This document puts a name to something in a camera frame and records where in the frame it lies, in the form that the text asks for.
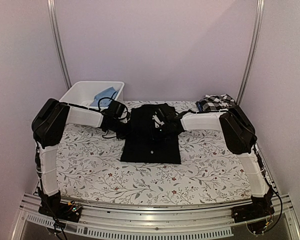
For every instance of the white plastic bin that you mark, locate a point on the white plastic bin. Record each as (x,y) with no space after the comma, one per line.
(83,92)

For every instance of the aluminium front rail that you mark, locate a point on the aluminium front rail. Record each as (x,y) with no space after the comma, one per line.
(111,221)

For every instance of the black white checkered shirt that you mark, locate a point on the black white checkered shirt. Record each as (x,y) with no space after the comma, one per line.
(211,103)

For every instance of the black long sleeve shirt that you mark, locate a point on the black long sleeve shirt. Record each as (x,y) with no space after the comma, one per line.
(140,148)

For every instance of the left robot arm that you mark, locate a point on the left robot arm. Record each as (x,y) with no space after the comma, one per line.
(48,128)

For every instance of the floral patterned tablecloth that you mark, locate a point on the floral patterned tablecloth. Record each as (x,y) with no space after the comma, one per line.
(89,167)

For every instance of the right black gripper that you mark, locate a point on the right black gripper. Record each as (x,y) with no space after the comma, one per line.
(158,139)

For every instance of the right aluminium frame post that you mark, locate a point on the right aluminium frame post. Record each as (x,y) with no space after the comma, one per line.
(260,5)

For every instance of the left aluminium frame post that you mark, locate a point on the left aluminium frame post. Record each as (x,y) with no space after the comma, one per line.
(52,12)

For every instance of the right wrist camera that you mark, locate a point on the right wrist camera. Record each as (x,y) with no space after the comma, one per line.
(159,119)

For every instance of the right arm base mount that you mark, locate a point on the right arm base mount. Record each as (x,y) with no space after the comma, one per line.
(252,211)

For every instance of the dark blue folded shirt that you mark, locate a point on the dark blue folded shirt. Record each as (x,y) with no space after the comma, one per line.
(199,106)

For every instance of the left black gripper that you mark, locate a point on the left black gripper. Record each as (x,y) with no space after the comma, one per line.
(123,136)

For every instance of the light blue shirt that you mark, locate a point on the light blue shirt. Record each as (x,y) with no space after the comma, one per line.
(103,98)

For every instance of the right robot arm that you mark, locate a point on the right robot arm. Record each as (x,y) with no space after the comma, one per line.
(239,136)

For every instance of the aluminium frame post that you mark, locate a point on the aluminium frame post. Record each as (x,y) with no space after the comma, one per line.
(260,5)
(52,12)

